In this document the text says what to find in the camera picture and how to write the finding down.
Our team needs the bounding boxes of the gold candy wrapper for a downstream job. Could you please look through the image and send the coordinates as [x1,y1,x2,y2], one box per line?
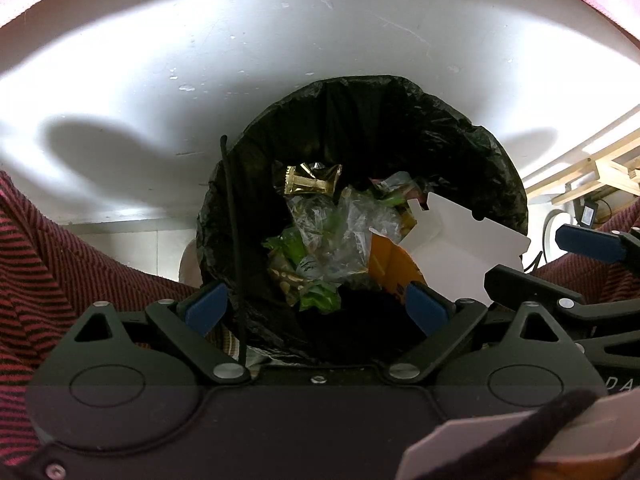
[284,162,344,196]

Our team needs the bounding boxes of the wooden frame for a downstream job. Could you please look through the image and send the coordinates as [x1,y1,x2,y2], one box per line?
[520,105,640,206]

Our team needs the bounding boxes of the trash bin with black bag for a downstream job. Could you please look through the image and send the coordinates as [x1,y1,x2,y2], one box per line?
[196,75,530,367]

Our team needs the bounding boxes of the thin black cord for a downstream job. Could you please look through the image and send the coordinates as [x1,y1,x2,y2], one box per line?
[219,134,249,367]

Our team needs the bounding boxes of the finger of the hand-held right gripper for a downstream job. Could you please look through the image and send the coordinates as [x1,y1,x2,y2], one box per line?
[484,265,640,358]
[555,224,640,263]

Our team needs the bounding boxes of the orange white cardboard box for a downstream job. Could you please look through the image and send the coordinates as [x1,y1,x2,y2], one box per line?
[369,192,532,308]

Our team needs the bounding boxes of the person's leg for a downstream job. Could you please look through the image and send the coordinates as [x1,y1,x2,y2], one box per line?
[0,170,201,480]
[532,205,640,307]

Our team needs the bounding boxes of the clear plastic wrapper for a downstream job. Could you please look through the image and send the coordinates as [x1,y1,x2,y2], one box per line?
[287,185,403,286]

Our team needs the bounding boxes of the person's left leg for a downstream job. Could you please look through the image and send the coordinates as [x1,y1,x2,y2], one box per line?
[0,170,201,480]

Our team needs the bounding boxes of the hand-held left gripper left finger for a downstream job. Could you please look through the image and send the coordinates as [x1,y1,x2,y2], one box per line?
[72,281,251,386]

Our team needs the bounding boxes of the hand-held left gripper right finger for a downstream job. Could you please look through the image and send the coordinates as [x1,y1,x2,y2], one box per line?
[385,281,576,386]

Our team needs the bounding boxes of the person's right leg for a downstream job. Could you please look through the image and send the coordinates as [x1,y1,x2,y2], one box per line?
[532,205,640,307]

